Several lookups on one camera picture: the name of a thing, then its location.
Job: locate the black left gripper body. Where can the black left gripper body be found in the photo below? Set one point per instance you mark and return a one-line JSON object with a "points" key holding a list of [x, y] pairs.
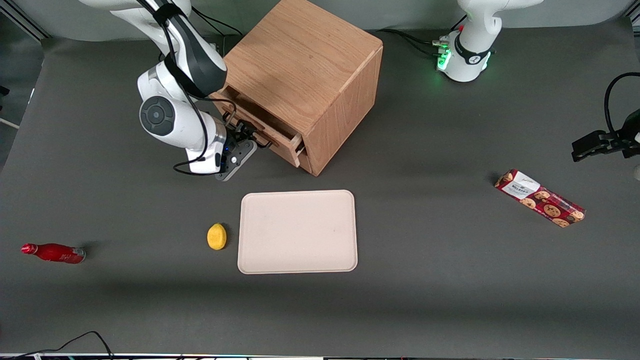
{"points": [[616, 139]]}

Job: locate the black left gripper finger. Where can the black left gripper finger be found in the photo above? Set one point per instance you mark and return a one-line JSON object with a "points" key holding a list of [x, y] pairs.
{"points": [[585, 154], [592, 138]]}

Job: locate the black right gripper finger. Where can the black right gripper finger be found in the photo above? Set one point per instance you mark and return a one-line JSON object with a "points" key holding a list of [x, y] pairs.
{"points": [[243, 128], [253, 141]]}

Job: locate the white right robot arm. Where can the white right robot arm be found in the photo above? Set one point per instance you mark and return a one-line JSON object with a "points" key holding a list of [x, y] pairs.
{"points": [[167, 117]]}

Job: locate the wooden two-drawer cabinet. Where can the wooden two-drawer cabinet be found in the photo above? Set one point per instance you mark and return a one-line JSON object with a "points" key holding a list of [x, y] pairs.
{"points": [[310, 60]]}

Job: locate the red cookie box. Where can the red cookie box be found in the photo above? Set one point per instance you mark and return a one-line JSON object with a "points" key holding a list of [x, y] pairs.
{"points": [[540, 198]]}

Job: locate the beige rectangular tray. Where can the beige rectangular tray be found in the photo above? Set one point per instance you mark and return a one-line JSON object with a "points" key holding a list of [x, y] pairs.
{"points": [[297, 232]]}

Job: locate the yellow lemon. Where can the yellow lemon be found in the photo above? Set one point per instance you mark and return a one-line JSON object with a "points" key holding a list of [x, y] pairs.
{"points": [[216, 237]]}

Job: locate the dark grey table mat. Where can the dark grey table mat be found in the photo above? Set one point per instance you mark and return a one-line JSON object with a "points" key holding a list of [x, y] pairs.
{"points": [[450, 280]]}

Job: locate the red soda bottle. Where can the red soda bottle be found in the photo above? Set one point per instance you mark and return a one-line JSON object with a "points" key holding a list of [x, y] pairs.
{"points": [[55, 253]]}

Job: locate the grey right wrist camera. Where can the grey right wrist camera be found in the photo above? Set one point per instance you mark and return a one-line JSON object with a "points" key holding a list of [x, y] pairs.
{"points": [[235, 163]]}

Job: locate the aluminium frame profile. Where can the aluminium frame profile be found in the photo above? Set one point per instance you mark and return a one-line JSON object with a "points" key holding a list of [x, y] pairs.
{"points": [[25, 22]]}

